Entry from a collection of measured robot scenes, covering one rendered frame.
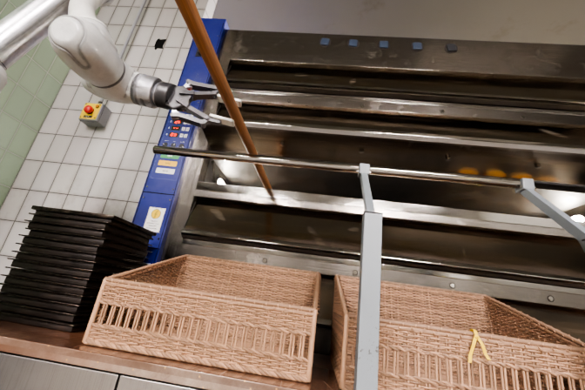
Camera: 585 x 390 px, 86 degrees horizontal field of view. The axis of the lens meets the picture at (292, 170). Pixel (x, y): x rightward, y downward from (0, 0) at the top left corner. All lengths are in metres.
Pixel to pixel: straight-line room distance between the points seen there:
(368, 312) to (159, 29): 1.87
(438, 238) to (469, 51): 0.99
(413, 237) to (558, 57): 1.20
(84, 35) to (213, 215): 0.85
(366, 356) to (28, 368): 0.73
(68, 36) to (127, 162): 0.92
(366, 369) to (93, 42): 0.89
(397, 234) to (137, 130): 1.32
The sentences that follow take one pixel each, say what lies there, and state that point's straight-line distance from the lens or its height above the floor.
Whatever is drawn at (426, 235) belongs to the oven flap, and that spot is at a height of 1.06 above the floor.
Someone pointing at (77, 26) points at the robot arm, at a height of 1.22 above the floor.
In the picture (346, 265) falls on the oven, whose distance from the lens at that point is 1.32.
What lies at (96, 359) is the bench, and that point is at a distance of 0.90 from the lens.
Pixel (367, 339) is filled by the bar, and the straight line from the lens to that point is 0.71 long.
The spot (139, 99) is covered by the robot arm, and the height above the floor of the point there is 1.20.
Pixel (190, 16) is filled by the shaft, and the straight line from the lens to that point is 0.65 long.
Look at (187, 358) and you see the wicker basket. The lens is 0.87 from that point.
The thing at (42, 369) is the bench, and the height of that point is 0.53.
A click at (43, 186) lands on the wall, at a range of 1.89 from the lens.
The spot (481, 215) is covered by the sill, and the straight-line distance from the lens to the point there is 1.51.
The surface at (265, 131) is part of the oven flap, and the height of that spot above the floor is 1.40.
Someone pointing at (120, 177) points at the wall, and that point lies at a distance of 1.68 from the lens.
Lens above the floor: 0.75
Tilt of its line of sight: 22 degrees up
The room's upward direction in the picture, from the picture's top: 8 degrees clockwise
